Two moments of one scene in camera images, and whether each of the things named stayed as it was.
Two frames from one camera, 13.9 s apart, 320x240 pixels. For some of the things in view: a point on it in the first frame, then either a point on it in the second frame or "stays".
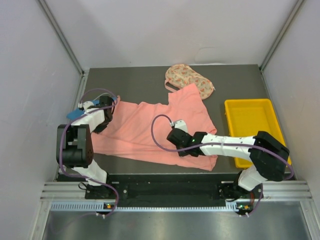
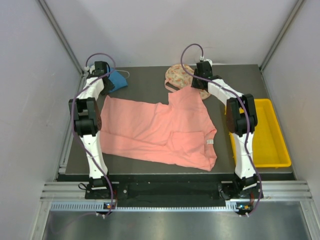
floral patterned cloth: [182, 76] stays
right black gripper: [182, 153] to [194, 84]
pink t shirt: [140, 131] stays
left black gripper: [98, 129] to [109, 87]
